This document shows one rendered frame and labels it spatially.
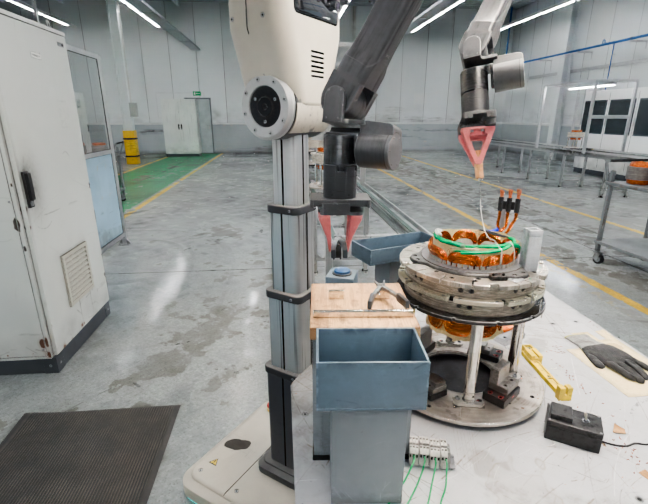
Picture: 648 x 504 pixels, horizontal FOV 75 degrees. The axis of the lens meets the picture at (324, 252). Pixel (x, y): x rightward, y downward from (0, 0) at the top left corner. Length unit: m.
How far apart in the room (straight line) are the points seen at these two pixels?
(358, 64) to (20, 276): 2.33
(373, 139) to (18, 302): 2.41
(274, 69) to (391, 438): 0.82
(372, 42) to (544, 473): 0.81
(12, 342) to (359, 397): 2.48
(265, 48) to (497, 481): 1.01
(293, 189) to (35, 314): 1.96
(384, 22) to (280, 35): 0.39
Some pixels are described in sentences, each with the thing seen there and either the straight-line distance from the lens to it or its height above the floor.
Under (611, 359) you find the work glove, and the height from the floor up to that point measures 0.80.
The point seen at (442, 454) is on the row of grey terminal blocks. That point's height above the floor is 0.82.
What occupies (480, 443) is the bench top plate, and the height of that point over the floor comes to 0.78.
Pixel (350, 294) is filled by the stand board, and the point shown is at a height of 1.06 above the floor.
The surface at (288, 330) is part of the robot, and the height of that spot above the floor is 0.81.
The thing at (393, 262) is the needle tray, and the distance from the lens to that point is 1.21.
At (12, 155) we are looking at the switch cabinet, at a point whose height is 1.23.
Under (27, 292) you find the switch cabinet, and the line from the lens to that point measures 2.77.
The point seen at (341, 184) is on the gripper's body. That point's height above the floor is 1.30.
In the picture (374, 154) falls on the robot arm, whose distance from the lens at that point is 0.66.
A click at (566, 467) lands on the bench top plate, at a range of 1.00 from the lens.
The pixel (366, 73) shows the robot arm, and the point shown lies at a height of 1.47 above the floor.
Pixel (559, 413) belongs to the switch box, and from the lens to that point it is 1.03.
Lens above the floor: 1.41
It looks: 18 degrees down
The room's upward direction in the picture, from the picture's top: straight up
